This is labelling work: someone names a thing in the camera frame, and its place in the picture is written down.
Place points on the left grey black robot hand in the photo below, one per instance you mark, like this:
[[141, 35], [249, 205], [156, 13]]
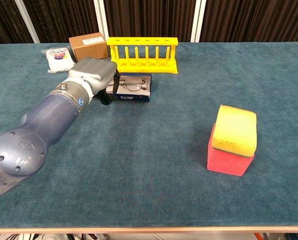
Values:
[[96, 72]]

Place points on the black wire-frame eyeglasses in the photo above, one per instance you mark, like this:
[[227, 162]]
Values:
[[133, 85]]

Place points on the blue eyeglasses case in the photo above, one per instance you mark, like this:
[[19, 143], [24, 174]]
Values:
[[136, 98]]

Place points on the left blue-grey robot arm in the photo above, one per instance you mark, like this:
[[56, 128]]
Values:
[[39, 130]]

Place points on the brown cardboard box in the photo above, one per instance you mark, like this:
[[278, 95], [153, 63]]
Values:
[[89, 48]]

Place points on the white plastic packet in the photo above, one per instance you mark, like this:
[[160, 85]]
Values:
[[59, 61]]

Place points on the yellow test tube rack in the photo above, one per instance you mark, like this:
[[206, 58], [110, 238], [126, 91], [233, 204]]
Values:
[[148, 67]]

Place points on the dark pleated partition panel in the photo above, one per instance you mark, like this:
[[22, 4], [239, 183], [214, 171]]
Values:
[[64, 17], [1, 20], [148, 17], [251, 20]]

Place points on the blue table cloth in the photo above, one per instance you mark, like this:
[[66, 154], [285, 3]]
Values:
[[163, 175]]

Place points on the yellow sponge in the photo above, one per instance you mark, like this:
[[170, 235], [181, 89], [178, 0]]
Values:
[[233, 130]]

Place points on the red foam block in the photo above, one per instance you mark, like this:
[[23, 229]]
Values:
[[226, 163]]

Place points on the orange object under table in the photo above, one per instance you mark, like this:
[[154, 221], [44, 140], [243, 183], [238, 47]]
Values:
[[257, 236]]

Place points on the white aluminium partition post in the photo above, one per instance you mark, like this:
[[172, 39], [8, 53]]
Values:
[[198, 21], [101, 20], [26, 21]]

